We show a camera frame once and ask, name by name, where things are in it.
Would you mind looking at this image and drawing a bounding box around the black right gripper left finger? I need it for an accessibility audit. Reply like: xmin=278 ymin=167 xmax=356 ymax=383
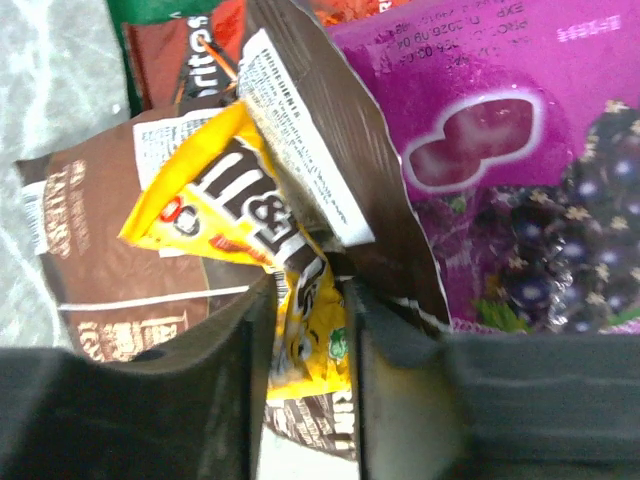
xmin=1 ymin=276 xmax=276 ymax=479

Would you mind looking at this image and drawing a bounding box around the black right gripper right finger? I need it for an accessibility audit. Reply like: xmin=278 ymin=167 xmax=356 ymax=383
xmin=344 ymin=281 xmax=639 ymax=479

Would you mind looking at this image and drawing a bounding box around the yellow candy packet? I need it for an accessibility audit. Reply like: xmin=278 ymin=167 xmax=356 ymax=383
xmin=119 ymin=101 xmax=351 ymax=400

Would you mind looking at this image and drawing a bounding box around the brown chips bag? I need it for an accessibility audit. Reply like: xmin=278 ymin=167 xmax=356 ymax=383
xmin=14 ymin=0 xmax=454 ymax=461

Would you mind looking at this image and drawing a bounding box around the purple snack pouch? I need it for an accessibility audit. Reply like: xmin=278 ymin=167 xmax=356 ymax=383
xmin=329 ymin=1 xmax=639 ymax=334

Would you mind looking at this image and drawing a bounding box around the red doritos bag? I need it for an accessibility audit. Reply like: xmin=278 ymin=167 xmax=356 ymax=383
xmin=124 ymin=1 xmax=424 ymax=124

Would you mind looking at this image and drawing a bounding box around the green chips bag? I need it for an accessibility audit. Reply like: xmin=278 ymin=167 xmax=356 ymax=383
xmin=105 ymin=0 xmax=221 ymax=119

